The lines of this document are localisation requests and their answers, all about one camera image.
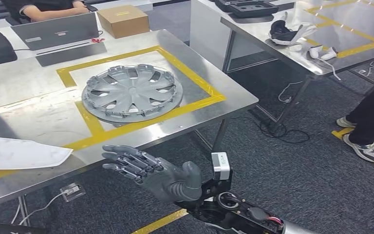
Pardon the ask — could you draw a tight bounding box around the black floor cable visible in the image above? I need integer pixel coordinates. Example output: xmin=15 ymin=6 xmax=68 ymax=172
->
xmin=232 ymin=115 xmax=310 ymax=144

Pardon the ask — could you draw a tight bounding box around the silver plastic wheel cover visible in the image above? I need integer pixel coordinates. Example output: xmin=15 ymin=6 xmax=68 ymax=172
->
xmin=81 ymin=64 xmax=184 ymax=124

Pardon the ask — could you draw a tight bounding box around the white handheld controller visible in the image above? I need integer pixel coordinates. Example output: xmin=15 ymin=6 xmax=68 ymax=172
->
xmin=308 ymin=44 xmax=342 ymax=81
xmin=320 ymin=46 xmax=338 ymax=61

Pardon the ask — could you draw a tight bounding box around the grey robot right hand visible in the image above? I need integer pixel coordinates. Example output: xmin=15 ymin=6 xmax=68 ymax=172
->
xmin=102 ymin=144 xmax=204 ymax=203

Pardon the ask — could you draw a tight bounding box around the stainless steel workbench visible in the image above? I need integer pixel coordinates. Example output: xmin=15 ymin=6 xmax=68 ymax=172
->
xmin=0 ymin=29 xmax=259 ymax=212

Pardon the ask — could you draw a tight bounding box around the black foam tray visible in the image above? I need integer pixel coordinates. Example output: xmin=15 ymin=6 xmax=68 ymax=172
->
xmin=214 ymin=0 xmax=280 ymax=19

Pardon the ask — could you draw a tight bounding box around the yellow tape grid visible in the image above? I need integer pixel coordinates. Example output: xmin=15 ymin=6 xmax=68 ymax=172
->
xmin=304 ymin=0 xmax=374 ymax=59

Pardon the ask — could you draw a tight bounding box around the white flat plastic part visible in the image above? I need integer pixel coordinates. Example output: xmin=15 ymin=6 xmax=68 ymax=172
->
xmin=0 ymin=136 xmax=74 ymax=171

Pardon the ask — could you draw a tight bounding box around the person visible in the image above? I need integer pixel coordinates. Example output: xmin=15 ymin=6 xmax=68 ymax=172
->
xmin=1 ymin=0 xmax=99 ymax=26
xmin=336 ymin=72 xmax=374 ymax=163

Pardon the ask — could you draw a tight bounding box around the grey laptop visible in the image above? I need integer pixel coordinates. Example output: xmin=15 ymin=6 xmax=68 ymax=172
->
xmin=11 ymin=12 xmax=100 ymax=56

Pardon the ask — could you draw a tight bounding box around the black and white object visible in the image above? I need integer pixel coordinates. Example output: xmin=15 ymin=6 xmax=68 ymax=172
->
xmin=269 ymin=11 xmax=318 ymax=46

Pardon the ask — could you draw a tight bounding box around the stainless steel side table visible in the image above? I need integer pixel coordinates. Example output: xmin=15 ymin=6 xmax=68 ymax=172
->
xmin=220 ymin=0 xmax=374 ymax=133

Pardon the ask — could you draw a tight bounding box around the brown cardboard box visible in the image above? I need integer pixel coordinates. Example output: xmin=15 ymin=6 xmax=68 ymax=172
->
xmin=96 ymin=4 xmax=150 ymax=39

